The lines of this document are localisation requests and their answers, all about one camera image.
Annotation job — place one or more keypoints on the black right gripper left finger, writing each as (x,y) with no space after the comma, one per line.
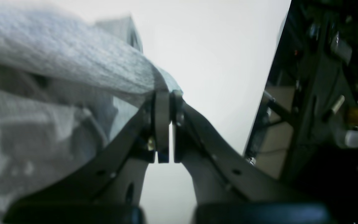
(107,189)

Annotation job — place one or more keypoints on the grey T-shirt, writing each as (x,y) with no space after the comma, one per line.
(66,89)

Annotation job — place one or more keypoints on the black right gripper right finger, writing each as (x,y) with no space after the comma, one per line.
(228,189)

